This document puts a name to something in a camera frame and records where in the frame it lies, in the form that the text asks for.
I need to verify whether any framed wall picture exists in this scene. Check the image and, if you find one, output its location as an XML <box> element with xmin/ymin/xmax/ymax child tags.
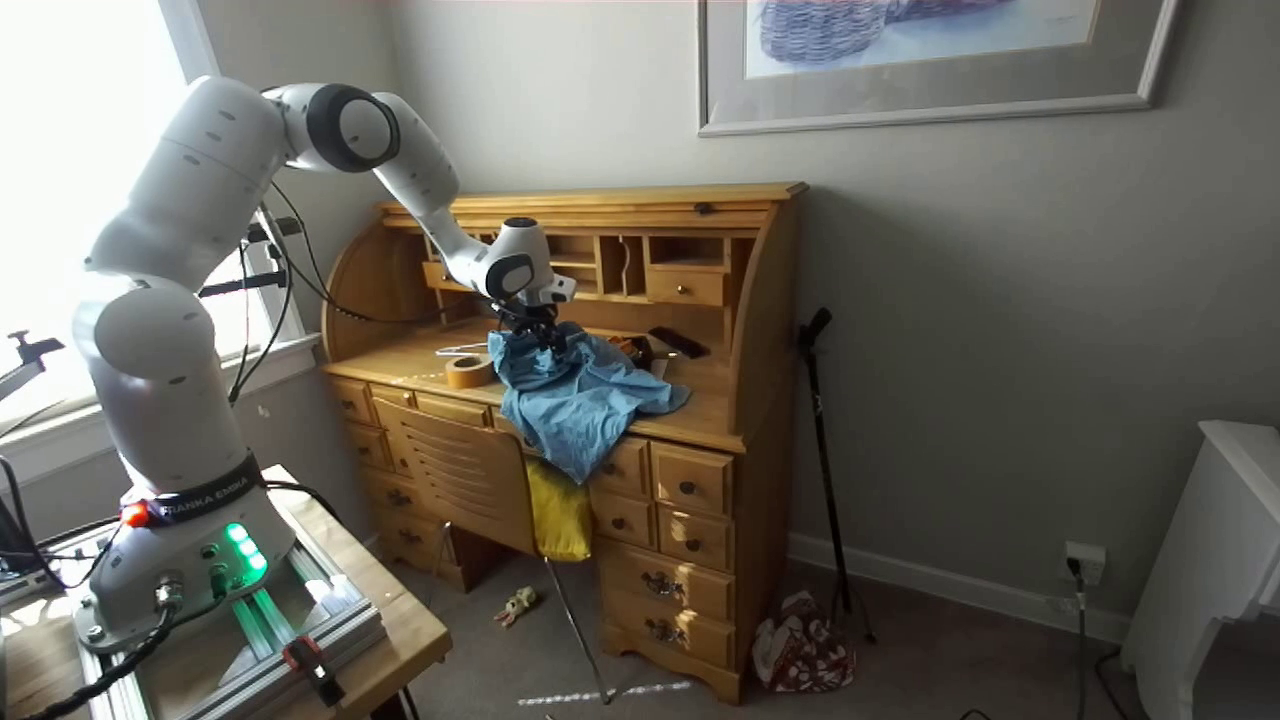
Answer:
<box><xmin>696</xmin><ymin>0</ymin><xmax>1179</xmax><ymax>134</ymax></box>

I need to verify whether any wall power outlet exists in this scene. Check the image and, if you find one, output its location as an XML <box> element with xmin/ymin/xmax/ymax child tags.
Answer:
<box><xmin>1062</xmin><ymin>541</ymin><xmax>1106</xmax><ymax>580</ymax></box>

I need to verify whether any blue cloth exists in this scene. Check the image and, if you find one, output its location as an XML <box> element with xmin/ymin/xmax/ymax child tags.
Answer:
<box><xmin>487</xmin><ymin>323</ymin><xmax>687</xmax><ymax>482</ymax></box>

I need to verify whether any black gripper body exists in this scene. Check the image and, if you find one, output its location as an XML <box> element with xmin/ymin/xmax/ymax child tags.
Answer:
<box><xmin>495</xmin><ymin>299</ymin><xmax>558</xmax><ymax>348</ymax></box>

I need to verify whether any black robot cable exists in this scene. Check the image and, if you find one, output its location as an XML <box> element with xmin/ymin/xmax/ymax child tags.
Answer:
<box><xmin>221</xmin><ymin>173</ymin><xmax>416</xmax><ymax>403</ymax></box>

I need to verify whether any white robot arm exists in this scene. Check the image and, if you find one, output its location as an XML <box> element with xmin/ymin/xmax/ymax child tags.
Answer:
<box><xmin>74</xmin><ymin>74</ymin><xmax>574</xmax><ymax>527</ymax></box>

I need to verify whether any orange tape roll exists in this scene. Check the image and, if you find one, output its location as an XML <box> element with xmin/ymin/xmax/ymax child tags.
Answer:
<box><xmin>445</xmin><ymin>356</ymin><xmax>495</xmax><ymax>389</ymax></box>

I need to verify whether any patterned bag on floor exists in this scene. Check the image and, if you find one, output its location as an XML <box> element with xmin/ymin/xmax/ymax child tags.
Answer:
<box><xmin>753</xmin><ymin>593</ymin><xmax>857</xmax><ymax>697</ymax></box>

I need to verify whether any white wire hanger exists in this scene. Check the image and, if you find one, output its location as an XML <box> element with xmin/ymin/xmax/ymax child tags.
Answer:
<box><xmin>431</xmin><ymin>339</ymin><xmax>487</xmax><ymax>358</ymax></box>

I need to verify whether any yellow cloth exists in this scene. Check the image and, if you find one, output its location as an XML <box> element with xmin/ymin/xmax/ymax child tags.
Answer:
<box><xmin>524</xmin><ymin>460</ymin><xmax>593</xmax><ymax>562</ymax></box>

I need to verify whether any wooden side table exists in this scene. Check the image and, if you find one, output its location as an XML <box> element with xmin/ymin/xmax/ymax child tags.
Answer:
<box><xmin>2</xmin><ymin>468</ymin><xmax>453</xmax><ymax>720</ymax></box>

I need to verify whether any black walking stick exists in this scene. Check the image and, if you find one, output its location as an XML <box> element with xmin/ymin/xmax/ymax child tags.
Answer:
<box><xmin>794</xmin><ymin>307</ymin><xmax>875</xmax><ymax>644</ymax></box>

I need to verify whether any white cabinet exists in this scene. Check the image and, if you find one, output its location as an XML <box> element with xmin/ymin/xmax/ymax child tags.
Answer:
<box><xmin>1123</xmin><ymin>420</ymin><xmax>1280</xmax><ymax>720</ymax></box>

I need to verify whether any black object on desk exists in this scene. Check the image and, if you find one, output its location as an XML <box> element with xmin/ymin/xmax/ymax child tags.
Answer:
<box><xmin>647</xmin><ymin>328</ymin><xmax>706</xmax><ymax>358</ymax></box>

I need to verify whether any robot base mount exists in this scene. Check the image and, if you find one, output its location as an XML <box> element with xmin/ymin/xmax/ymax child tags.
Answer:
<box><xmin>74</xmin><ymin>506</ymin><xmax>385</xmax><ymax>720</ymax></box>

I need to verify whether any wooden roll-top desk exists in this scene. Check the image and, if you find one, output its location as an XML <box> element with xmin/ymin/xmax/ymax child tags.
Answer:
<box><xmin>325</xmin><ymin>184</ymin><xmax>798</xmax><ymax>699</ymax></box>

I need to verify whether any small toy on floor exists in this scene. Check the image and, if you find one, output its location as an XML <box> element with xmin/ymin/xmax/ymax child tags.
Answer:
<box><xmin>490</xmin><ymin>582</ymin><xmax>543</xmax><ymax>627</ymax></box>

